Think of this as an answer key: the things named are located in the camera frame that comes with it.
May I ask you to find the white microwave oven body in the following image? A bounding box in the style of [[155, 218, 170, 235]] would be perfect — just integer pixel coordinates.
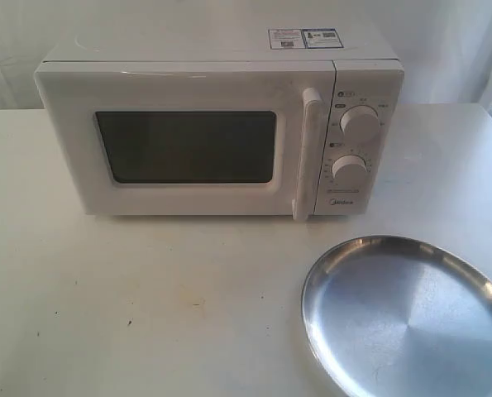
[[38, 22, 404, 221]]

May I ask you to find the lower white control knob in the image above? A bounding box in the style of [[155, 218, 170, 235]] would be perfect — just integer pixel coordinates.
[[332, 155, 369, 189]]

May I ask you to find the white control knob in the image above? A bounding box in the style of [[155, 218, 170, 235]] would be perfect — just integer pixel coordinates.
[[332, 155, 369, 189], [340, 105, 380, 141]]

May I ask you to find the upper white control knob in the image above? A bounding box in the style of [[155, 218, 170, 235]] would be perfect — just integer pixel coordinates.
[[340, 105, 380, 141]]

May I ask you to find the blue white label sticker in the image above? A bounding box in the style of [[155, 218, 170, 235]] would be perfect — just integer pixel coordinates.
[[268, 28, 344, 50]]

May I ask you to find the round stainless steel plate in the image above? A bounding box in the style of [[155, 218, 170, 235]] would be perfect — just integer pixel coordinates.
[[300, 236, 492, 396]]

